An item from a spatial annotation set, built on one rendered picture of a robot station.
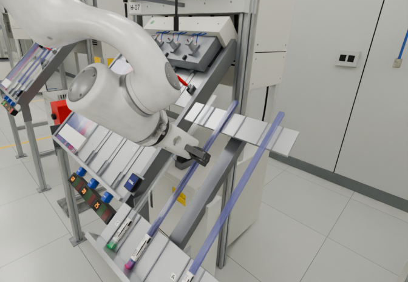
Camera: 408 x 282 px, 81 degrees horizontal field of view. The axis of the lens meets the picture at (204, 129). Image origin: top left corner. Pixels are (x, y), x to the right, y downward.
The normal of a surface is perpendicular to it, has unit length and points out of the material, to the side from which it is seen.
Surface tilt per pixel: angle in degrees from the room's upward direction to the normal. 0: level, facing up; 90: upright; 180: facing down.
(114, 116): 114
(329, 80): 90
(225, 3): 90
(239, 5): 90
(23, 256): 0
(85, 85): 50
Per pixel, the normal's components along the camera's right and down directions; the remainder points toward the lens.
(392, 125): -0.69, 0.24
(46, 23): -0.09, 0.42
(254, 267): 0.05, -0.93
